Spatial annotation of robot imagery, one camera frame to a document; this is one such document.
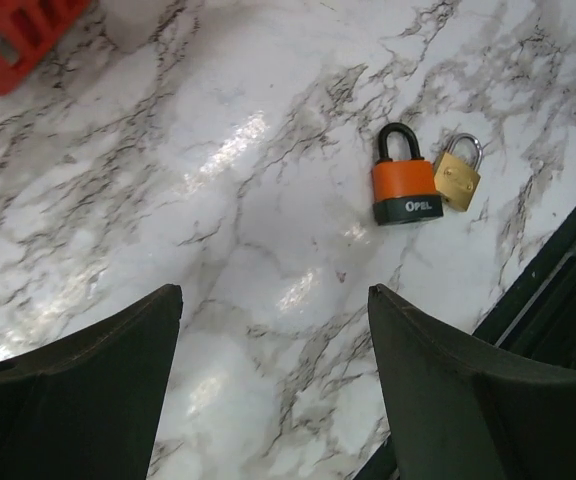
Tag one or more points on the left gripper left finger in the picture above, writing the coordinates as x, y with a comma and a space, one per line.
87, 406

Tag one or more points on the orange black padlock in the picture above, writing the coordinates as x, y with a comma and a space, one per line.
404, 190

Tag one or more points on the red plastic basket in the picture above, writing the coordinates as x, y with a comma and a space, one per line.
28, 30

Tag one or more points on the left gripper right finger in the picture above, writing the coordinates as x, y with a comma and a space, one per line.
461, 408

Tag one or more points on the small brass padlock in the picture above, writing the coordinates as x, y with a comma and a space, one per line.
456, 180

